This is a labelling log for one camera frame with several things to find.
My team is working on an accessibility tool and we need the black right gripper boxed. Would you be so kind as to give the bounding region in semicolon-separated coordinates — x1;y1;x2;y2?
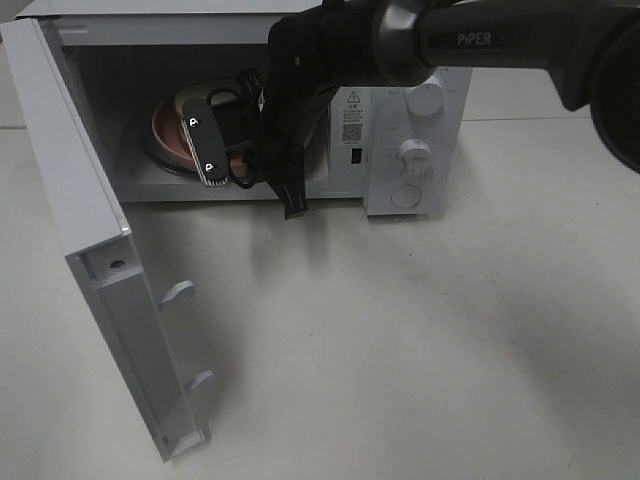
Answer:
212;70;339;220

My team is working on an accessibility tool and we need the pink round plate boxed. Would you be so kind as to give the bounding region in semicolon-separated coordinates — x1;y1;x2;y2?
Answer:
150;97;319;179

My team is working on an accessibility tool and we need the white timer knob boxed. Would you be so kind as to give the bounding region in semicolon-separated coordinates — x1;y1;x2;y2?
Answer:
399;139;432;176

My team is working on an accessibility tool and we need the round white door button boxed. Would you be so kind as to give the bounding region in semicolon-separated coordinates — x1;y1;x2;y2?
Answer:
391;185;422;209

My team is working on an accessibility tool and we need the white microwave door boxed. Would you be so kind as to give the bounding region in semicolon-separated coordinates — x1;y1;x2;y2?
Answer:
1;18;213;461

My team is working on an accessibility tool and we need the toast sandwich with fillings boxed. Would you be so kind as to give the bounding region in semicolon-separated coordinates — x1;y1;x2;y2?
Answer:
173;78;240;173

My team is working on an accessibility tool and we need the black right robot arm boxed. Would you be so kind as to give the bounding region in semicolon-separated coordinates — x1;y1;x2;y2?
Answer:
207;1;639;218

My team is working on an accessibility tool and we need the glass microwave turntable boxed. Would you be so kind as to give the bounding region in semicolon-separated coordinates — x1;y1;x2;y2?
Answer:
142;135;327;181

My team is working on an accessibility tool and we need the white warning label sticker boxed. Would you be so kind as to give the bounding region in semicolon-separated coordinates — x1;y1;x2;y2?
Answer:
338;88;372;145

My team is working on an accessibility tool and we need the white microwave oven body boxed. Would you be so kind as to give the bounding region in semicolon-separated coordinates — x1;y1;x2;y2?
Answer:
1;1;471;224

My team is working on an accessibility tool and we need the upper white power knob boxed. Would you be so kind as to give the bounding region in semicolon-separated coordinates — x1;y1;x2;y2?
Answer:
405;75;445;118

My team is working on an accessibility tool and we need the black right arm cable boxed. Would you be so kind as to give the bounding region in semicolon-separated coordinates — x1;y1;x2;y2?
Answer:
207;69;266;191

